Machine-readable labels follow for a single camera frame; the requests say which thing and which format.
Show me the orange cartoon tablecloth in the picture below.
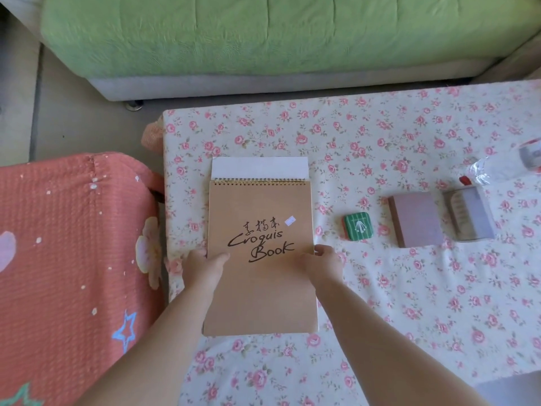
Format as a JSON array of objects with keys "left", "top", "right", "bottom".
[{"left": 0, "top": 152, "right": 166, "bottom": 406}]

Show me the beige patterned curtain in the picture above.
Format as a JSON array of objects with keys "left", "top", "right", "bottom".
[{"left": 471, "top": 33, "right": 541, "bottom": 85}]

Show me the green cushioned white sofa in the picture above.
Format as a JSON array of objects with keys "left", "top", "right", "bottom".
[{"left": 0, "top": 0, "right": 541, "bottom": 111}]

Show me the brown spiral sketchbook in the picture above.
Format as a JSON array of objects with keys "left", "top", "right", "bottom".
[{"left": 202, "top": 156, "right": 318, "bottom": 338}]

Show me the person's left hand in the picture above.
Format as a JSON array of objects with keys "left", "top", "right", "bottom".
[{"left": 181, "top": 249, "right": 231, "bottom": 292}]

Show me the clear water bottle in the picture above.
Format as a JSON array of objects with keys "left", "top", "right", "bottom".
[{"left": 464, "top": 139, "right": 541, "bottom": 187}]

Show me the floral pink-frilled tablecloth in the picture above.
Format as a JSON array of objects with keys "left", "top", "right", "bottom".
[{"left": 141, "top": 79, "right": 541, "bottom": 406}]

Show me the person's right forearm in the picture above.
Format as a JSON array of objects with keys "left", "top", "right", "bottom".
[{"left": 314, "top": 279, "right": 489, "bottom": 406}]

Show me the person's left forearm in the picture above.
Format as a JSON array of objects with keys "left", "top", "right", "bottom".
[{"left": 78, "top": 283, "right": 216, "bottom": 406}]

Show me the green striped tin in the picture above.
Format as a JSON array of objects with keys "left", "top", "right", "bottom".
[{"left": 342, "top": 211, "right": 374, "bottom": 241}]

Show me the person's right hand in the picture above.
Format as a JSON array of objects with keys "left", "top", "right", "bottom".
[{"left": 299, "top": 244, "right": 345, "bottom": 289}]

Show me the small brown notebook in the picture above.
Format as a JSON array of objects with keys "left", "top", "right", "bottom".
[{"left": 388, "top": 191, "right": 445, "bottom": 249}]

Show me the small wooden box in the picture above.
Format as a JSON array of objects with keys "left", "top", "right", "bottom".
[{"left": 442, "top": 186, "right": 496, "bottom": 242}]

